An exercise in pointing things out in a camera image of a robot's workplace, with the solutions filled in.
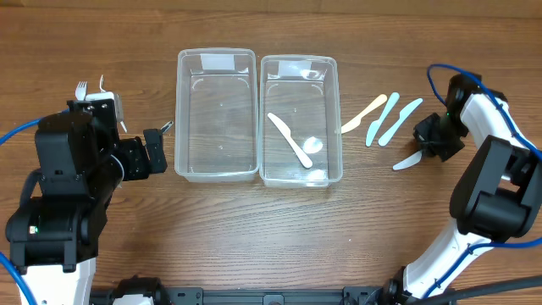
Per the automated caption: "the left blue cable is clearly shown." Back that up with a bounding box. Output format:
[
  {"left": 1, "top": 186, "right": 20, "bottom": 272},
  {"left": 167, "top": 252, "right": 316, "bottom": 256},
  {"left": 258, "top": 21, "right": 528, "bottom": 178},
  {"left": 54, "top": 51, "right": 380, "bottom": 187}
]
[{"left": 0, "top": 108, "right": 71, "bottom": 305}]

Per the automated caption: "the right clear plastic container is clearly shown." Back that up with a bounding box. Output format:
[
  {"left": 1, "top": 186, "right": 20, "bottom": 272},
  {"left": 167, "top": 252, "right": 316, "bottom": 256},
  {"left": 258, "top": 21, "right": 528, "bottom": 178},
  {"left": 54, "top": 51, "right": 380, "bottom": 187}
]
[{"left": 257, "top": 54, "right": 343, "bottom": 188}]

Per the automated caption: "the pale blue plastic knife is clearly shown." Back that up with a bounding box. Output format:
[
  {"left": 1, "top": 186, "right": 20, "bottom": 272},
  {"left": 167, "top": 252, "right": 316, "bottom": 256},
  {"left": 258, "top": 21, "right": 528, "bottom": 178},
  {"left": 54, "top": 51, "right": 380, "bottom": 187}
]
[{"left": 378, "top": 98, "right": 423, "bottom": 147}]

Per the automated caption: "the black handled metal fork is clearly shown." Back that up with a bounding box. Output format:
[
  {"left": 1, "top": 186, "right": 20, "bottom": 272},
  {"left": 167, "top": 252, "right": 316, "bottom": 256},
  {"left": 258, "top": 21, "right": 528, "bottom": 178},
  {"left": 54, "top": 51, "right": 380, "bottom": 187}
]
[{"left": 161, "top": 120, "right": 174, "bottom": 133}]

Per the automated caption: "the black cable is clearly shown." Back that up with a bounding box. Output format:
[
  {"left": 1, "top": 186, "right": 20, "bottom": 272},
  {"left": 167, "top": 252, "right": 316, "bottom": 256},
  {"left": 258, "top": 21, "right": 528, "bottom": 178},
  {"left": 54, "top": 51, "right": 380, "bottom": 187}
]
[{"left": 406, "top": 274, "right": 542, "bottom": 305}]

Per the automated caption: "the thin white plastic fork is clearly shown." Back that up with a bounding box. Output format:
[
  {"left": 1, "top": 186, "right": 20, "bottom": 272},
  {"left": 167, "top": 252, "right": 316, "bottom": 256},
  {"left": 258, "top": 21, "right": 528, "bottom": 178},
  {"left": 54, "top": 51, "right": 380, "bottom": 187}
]
[{"left": 99, "top": 75, "right": 128, "bottom": 133}]

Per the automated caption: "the beige plastic knife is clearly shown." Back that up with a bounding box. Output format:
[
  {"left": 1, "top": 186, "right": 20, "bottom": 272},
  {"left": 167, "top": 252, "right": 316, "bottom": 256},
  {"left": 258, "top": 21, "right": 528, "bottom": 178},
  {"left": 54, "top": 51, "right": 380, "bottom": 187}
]
[{"left": 341, "top": 94, "right": 388, "bottom": 134}]

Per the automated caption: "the clear plastic container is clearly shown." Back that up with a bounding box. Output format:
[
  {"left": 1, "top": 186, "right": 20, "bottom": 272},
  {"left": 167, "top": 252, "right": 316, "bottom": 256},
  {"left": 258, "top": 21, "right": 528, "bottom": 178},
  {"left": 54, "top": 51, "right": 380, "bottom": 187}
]
[
  {"left": 257, "top": 54, "right": 343, "bottom": 188},
  {"left": 174, "top": 47, "right": 258, "bottom": 183}
]

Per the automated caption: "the light blue plastic knife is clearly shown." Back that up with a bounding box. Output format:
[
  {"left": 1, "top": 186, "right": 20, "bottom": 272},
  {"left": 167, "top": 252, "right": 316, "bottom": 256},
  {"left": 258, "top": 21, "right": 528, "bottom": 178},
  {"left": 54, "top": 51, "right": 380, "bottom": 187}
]
[{"left": 365, "top": 92, "right": 400, "bottom": 147}]

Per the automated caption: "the white plastic knife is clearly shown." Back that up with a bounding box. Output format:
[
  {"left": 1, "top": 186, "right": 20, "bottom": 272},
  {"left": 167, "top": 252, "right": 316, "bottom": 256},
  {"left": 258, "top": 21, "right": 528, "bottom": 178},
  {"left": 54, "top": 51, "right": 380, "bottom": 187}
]
[
  {"left": 267, "top": 113, "right": 312, "bottom": 169},
  {"left": 392, "top": 151, "right": 423, "bottom": 171}
]

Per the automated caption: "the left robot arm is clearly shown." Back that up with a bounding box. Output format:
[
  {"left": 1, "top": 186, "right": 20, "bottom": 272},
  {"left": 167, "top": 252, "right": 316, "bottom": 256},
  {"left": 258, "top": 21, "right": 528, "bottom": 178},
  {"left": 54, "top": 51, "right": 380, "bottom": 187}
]
[{"left": 2, "top": 98, "right": 171, "bottom": 304}]

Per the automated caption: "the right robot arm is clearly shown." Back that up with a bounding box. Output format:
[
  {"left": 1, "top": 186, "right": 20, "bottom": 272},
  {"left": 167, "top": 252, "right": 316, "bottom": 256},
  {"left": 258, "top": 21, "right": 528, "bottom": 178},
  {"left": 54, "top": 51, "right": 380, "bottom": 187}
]
[{"left": 380, "top": 71, "right": 541, "bottom": 304}]

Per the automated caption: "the left clear plastic container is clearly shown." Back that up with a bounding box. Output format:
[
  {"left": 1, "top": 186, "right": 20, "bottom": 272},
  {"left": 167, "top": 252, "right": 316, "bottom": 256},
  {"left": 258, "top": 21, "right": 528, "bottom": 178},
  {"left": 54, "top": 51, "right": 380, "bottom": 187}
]
[{"left": 174, "top": 47, "right": 258, "bottom": 183}]

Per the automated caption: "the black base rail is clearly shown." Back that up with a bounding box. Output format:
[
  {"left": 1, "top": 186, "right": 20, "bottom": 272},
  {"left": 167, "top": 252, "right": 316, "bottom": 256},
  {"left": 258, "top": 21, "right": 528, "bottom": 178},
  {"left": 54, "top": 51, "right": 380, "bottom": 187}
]
[{"left": 89, "top": 276, "right": 400, "bottom": 305}]

